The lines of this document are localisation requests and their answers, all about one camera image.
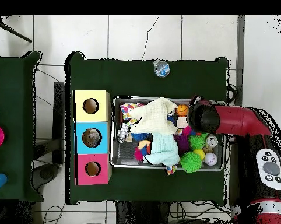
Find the shallow wire mesh bin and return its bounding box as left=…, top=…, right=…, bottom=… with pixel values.
left=111, top=95, right=227, bottom=172

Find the cream waffle cloth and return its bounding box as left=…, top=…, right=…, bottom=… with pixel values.
left=128, top=97, right=178, bottom=135

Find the clear packet with blue print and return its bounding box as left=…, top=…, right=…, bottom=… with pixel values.
left=153, top=59, right=170, bottom=78

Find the grey chair base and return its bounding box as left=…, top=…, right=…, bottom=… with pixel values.
left=31, top=163, right=59, bottom=190

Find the rainbow spiky caterpillar toy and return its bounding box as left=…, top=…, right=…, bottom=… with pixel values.
left=181, top=125, right=207, bottom=151

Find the black upright panel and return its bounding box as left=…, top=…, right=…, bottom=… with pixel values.
left=52, top=81, right=66, bottom=164

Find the green spiky rubber ball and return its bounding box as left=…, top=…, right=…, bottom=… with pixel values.
left=180, top=151, right=203, bottom=173

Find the orange toy basketball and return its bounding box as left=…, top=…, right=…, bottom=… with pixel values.
left=175, top=104, right=189, bottom=117

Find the white baseball with red stitches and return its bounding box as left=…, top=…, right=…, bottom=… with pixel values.
left=203, top=152, right=218, bottom=166

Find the black tripod leg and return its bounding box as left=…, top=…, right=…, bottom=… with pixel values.
left=0, top=16, right=33, bottom=43

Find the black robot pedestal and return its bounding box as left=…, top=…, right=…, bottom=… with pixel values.
left=115, top=200, right=171, bottom=224

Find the dark green table cloth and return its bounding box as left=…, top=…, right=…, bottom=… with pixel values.
left=0, top=51, right=44, bottom=202
left=65, top=51, right=230, bottom=205

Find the purple spiky rubber ball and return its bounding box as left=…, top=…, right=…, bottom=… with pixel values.
left=174, top=132, right=191, bottom=153

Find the wooden box with three holes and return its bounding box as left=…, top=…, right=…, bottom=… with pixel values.
left=72, top=90, right=112, bottom=186

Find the mint green waffle cloth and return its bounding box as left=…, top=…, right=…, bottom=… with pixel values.
left=143, top=133, right=180, bottom=167

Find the white cloth with colourful dots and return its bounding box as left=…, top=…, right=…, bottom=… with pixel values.
left=120, top=102, right=146, bottom=125

